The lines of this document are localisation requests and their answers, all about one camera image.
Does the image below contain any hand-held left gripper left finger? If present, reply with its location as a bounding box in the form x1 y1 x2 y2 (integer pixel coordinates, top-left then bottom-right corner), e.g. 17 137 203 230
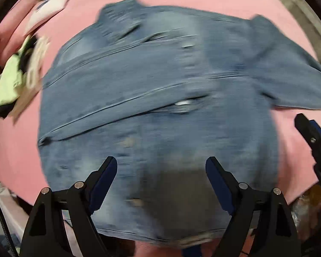
19 156 118 257

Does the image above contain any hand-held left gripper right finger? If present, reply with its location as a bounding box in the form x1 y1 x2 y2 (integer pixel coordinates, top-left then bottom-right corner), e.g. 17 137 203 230
205 156 303 257

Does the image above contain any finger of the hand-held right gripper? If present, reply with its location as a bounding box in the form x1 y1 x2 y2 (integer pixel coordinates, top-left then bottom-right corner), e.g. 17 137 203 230
295 113 321 193

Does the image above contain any blue denim jacket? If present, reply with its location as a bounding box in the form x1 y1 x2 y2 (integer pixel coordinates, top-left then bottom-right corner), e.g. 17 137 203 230
37 0 321 249

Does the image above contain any stack of folded clothes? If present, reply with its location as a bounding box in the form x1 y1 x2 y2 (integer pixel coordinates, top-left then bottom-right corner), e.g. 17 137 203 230
0 39 38 119

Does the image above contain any pink bed blanket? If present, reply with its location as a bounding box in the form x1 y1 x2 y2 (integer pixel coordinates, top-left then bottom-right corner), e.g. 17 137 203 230
0 0 321 257

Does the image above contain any white furniture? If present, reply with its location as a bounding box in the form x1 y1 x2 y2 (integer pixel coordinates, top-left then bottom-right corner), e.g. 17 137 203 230
0 182 31 249

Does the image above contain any grey white curtain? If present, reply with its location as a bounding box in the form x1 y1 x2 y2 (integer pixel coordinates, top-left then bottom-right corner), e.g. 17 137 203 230
257 0 321 67

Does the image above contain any light green folded garment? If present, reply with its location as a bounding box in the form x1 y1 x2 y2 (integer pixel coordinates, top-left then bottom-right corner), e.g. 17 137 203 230
0 36 36 108

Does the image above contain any cream folded garment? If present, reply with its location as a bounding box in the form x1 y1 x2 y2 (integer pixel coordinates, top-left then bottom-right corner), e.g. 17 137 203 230
12 35 51 124

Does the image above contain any pink pillow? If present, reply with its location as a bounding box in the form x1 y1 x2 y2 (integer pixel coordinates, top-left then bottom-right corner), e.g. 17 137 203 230
0 0 43 67

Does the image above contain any white printed pillow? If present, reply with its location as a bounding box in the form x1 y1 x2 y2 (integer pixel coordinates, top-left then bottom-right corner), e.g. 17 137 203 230
24 0 81 34

